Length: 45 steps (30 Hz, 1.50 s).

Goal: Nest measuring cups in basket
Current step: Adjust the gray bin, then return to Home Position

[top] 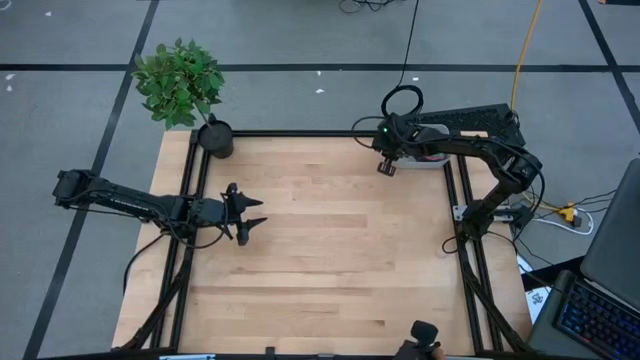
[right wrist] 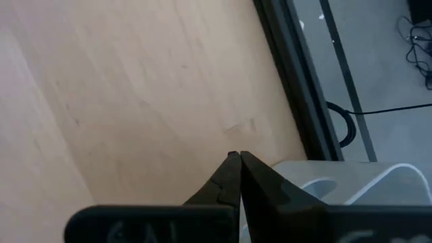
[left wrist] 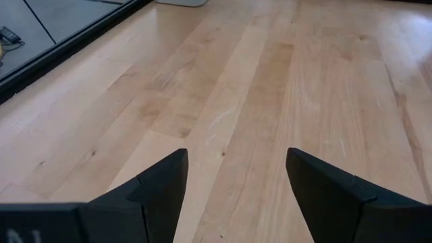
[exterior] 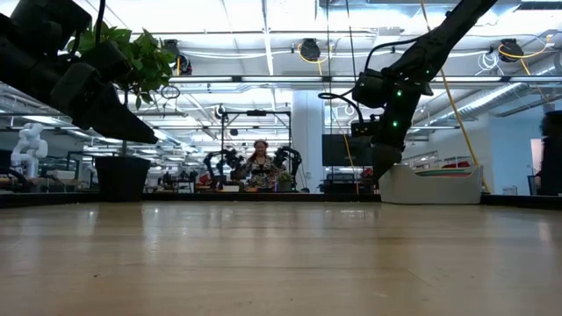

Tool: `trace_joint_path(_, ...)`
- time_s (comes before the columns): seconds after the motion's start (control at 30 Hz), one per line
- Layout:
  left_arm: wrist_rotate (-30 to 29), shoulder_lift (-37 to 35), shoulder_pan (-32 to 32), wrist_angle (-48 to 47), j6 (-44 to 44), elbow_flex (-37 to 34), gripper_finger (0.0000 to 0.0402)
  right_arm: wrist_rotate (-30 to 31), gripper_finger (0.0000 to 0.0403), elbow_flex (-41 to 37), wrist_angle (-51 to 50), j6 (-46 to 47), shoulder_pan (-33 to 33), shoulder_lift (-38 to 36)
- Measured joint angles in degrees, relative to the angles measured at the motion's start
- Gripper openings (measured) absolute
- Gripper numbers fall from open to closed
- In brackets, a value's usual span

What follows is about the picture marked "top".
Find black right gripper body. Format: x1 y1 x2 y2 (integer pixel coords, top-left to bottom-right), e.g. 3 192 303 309
370 112 427 178

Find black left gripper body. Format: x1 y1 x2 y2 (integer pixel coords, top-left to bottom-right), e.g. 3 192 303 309
188 182 252 247

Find grey plastic basket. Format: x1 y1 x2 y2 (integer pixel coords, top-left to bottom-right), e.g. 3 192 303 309
397 123 453 171

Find black plant pot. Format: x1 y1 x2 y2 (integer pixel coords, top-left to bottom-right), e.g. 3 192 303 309
197 113 235 160

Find black computer case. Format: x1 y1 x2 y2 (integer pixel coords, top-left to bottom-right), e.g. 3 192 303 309
417 103 527 171

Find green artificial plant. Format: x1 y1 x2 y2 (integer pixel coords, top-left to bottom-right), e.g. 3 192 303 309
132 37 226 130

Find yellow plug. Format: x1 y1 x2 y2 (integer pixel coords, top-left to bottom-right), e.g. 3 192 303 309
557 202 580 224

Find white paper sheet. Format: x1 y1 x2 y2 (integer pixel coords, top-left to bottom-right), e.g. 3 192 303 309
517 254 551 324

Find grey laptop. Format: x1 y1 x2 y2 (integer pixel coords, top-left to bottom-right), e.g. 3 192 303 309
579 158 640 312

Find grey side desk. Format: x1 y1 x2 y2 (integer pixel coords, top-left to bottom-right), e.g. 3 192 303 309
527 269 640 360

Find backlit black keyboard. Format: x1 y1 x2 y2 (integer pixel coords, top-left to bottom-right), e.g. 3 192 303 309
552 278 640 360

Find black hanging coiled cable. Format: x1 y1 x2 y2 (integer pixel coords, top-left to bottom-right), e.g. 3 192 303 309
380 0 425 120

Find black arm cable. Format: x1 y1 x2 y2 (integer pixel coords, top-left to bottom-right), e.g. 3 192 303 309
123 232 169 296

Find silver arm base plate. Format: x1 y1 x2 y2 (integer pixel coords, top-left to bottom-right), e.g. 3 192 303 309
452 204 516 224

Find black floor cables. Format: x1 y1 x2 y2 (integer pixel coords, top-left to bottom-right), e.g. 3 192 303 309
338 0 401 14

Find yellow hanging cable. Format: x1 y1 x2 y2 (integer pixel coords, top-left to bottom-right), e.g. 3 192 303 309
509 0 544 114

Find white cable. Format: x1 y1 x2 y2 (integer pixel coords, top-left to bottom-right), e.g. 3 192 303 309
532 207 596 236

